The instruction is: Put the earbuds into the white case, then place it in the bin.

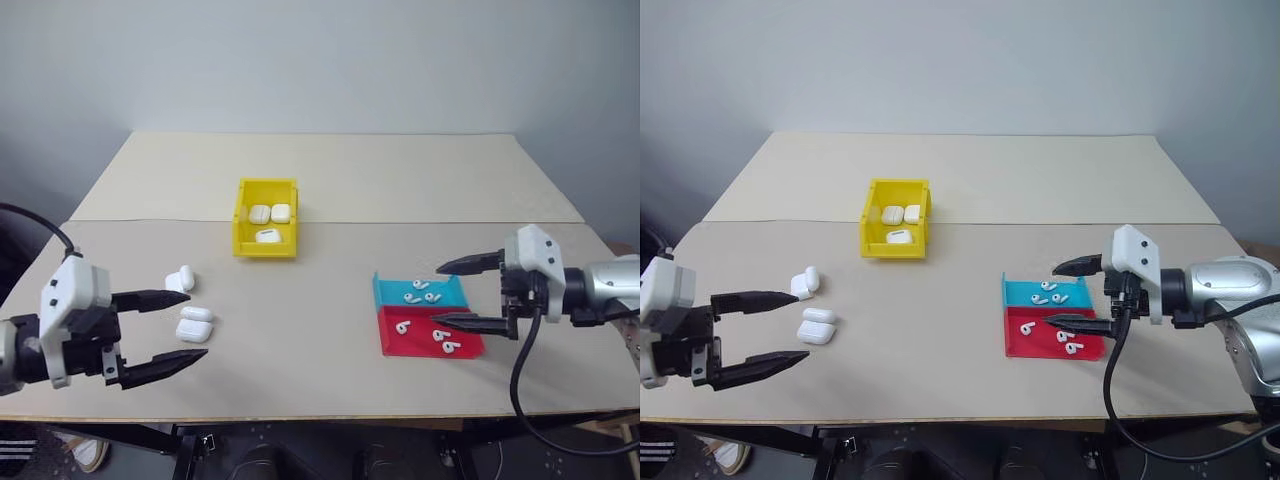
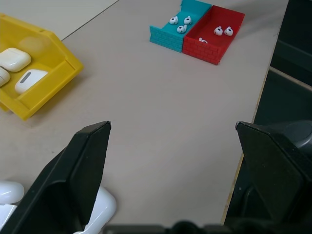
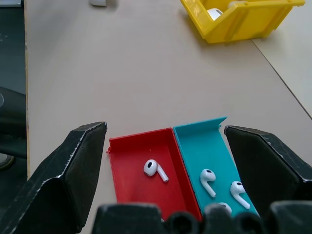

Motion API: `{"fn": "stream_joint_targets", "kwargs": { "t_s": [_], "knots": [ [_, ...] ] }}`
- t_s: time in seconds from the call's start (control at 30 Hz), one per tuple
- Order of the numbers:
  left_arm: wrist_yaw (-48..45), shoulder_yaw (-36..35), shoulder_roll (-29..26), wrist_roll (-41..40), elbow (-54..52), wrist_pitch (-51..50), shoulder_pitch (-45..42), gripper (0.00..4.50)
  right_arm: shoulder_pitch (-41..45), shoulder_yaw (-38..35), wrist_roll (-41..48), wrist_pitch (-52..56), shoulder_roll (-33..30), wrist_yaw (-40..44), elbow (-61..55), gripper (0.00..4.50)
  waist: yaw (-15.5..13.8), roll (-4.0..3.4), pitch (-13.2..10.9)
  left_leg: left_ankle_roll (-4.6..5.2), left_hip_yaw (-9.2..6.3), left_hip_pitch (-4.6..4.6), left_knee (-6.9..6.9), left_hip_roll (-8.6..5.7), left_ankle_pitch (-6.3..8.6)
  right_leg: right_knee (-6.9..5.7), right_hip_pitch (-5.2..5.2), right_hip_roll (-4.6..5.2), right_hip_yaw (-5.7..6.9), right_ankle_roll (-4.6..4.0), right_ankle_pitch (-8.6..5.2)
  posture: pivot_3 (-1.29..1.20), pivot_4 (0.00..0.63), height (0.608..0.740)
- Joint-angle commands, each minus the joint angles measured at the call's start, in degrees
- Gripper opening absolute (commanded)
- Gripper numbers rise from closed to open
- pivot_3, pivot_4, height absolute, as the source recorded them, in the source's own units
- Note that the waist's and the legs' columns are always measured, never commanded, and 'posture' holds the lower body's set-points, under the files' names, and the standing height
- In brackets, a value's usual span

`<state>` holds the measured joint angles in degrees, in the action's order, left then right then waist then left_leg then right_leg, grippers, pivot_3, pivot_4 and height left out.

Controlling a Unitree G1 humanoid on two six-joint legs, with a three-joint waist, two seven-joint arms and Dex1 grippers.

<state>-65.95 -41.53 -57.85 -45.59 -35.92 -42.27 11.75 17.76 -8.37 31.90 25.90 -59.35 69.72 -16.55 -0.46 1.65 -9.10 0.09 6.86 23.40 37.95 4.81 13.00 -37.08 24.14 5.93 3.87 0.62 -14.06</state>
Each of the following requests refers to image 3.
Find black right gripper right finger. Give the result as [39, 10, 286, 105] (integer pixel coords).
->
[224, 125, 312, 214]

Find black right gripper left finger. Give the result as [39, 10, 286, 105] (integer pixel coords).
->
[0, 121, 108, 234]

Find yellow plastic bin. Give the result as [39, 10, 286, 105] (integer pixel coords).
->
[179, 0, 306, 44]

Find teal plastic tray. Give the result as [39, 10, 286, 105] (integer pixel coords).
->
[173, 117, 259, 218]

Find red plastic tray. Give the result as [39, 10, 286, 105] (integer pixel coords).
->
[106, 127, 203, 222]

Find white wireless earbud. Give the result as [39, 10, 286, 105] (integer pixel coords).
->
[230, 181, 251, 210]
[200, 168, 217, 198]
[143, 159, 170, 183]
[217, 202, 233, 215]

